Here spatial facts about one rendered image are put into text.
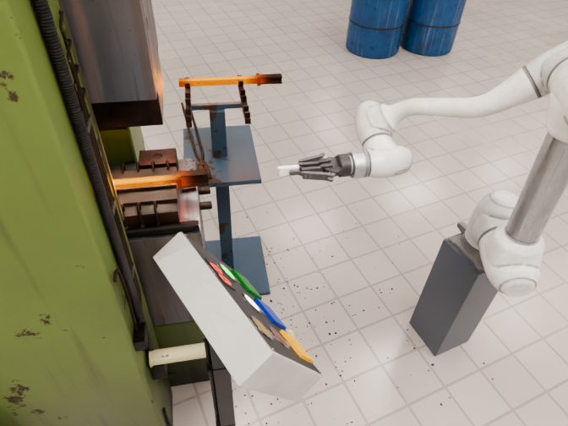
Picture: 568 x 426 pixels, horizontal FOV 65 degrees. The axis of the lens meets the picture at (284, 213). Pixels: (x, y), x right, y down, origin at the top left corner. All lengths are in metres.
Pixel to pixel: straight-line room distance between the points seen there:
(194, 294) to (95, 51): 0.52
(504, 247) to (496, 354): 0.93
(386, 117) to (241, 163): 0.64
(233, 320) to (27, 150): 0.44
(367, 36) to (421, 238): 2.45
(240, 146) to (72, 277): 1.10
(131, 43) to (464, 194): 2.53
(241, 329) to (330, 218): 1.98
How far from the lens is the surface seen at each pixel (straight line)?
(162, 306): 1.61
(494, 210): 1.71
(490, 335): 2.46
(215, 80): 1.87
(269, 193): 2.86
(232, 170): 1.82
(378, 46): 4.67
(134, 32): 1.00
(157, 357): 1.44
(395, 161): 1.49
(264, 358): 0.78
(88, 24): 1.01
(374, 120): 1.54
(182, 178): 1.40
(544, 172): 1.41
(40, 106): 0.79
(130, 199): 1.38
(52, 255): 1.00
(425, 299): 2.15
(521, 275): 1.58
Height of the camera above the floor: 1.88
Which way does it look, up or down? 43 degrees down
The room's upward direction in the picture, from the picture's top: 3 degrees clockwise
